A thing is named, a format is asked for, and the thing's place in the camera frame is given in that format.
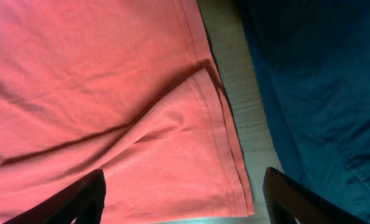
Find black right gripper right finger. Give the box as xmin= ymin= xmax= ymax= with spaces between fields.
xmin=262 ymin=167 xmax=366 ymax=224

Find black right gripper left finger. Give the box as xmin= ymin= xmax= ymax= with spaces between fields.
xmin=4 ymin=169 xmax=106 ymax=224

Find red orange t-shirt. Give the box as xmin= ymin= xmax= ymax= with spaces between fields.
xmin=0 ymin=0 xmax=254 ymax=223

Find navy blue garment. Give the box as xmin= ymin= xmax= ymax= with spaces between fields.
xmin=238 ymin=0 xmax=370 ymax=223

